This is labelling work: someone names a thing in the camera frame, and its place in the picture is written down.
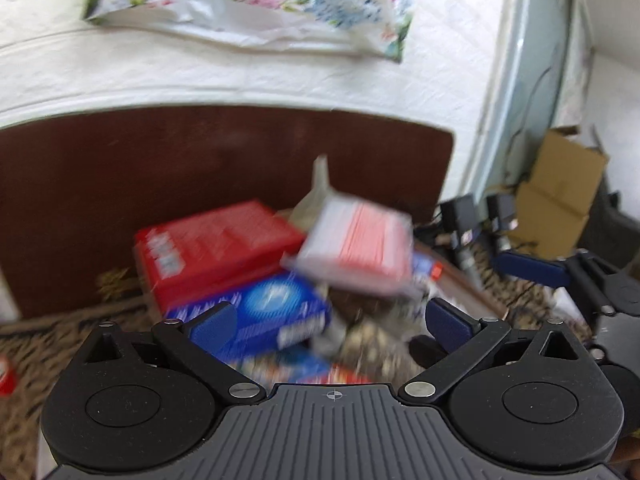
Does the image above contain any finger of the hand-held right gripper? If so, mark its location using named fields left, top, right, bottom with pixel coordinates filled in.
left=492, top=251, right=617, bottom=317

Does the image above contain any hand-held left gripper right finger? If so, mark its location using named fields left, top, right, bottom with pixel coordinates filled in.
left=399, top=297, right=598, bottom=405

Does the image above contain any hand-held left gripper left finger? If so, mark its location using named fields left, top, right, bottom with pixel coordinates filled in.
left=75, top=304, right=266, bottom=405

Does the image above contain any blue medicine box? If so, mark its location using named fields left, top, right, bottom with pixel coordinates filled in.
left=165, top=271, right=334, bottom=362

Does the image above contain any pink and white box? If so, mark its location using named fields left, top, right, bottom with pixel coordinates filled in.
left=280, top=192, right=424, bottom=302

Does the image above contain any grey metal pole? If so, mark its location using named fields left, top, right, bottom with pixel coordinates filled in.
left=456, top=246, right=485, bottom=290

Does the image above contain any red flat box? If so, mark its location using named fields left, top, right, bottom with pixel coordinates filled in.
left=133, top=200, right=307, bottom=313

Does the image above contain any brown cardboard box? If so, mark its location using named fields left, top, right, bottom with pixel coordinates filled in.
left=512, top=127, right=611, bottom=262

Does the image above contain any black cloth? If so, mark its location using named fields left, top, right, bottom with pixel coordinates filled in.
left=594, top=179, right=640, bottom=272

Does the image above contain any clear plastic bag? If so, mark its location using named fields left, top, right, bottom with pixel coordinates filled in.
left=289, top=155, right=342, bottom=232

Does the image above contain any brown wooden headboard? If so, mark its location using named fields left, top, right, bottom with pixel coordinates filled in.
left=0, top=104, right=456, bottom=321

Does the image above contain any leopard print blanket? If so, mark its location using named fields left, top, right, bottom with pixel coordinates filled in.
left=0, top=240, right=601, bottom=480

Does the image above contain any red tape roll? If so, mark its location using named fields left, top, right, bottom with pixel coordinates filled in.
left=0, top=357, right=19, bottom=397

